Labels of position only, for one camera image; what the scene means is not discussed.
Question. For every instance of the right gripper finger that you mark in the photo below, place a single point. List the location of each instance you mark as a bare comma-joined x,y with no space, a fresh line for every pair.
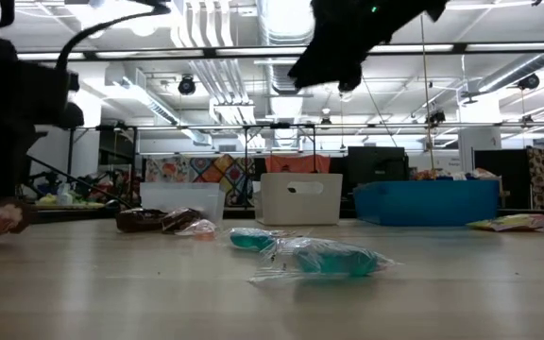
351,84
324,66

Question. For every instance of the brown pink chocolate bar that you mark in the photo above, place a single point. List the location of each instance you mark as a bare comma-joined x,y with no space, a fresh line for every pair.
180,218
140,220
3,217

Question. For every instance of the teal candy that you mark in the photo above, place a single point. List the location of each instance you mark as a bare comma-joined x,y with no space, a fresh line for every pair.
333,260
253,240

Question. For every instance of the orange candy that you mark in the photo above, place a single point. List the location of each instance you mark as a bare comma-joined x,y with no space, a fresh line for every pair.
200,229

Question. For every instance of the yellow sour candy packet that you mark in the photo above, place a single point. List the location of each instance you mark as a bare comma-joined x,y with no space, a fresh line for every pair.
513,222

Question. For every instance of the white plastic bottle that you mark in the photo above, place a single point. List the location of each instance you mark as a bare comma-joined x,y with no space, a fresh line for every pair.
64,194

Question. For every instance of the overhead light bar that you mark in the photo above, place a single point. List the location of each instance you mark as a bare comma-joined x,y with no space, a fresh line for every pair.
262,50

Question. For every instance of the black cabinet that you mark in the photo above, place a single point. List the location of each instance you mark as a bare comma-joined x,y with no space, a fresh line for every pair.
376,165

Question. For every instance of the black hanging spotlight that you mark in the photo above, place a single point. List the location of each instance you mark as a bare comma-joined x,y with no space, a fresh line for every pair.
187,85
437,116
529,81

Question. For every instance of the orange cloth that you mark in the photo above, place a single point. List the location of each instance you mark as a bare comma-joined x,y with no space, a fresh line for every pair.
298,164

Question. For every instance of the white ceiling pipe bundle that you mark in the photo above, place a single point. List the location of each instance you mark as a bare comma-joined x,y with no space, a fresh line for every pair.
220,71

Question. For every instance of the colourful clutter heap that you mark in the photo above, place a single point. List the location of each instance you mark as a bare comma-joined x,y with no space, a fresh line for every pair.
442,175

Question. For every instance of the white plastic bin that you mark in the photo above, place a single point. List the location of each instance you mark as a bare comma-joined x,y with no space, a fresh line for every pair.
300,208

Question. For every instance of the blue plastic bin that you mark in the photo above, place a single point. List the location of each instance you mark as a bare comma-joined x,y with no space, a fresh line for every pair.
423,203

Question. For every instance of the white pillar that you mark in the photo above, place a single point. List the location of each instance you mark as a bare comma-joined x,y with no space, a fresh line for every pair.
480,146

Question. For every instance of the colourful patchwork quilt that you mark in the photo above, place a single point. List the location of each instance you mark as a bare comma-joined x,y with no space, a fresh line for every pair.
215,170

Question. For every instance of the clear plastic bin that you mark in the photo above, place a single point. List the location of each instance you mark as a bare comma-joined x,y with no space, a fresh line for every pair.
182,196

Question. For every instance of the black partition panel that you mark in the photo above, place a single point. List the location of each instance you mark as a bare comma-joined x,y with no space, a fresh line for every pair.
508,175

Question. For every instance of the silver ceiling duct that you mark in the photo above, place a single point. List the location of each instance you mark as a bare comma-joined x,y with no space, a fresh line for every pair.
287,82
513,73

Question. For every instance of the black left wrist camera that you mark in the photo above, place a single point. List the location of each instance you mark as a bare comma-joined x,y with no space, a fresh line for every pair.
69,99

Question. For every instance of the black metal rack frame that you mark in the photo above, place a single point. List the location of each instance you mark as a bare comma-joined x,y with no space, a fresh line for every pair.
277,125

